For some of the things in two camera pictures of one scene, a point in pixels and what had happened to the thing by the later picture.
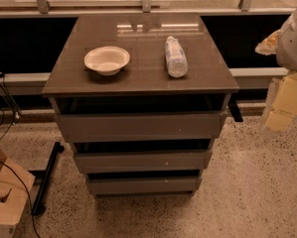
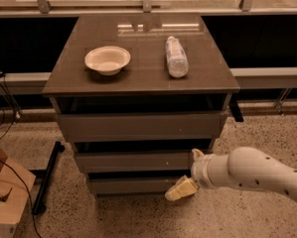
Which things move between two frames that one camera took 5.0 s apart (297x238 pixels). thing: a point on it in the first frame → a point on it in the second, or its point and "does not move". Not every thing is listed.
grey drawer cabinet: [142, 99] does not move
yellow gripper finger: [291, 96] → [185, 186]
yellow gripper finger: [268, 46] → [197, 153]
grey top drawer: [145, 126] does not move
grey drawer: [143, 161] does not move
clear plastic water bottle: [176, 58] does not move
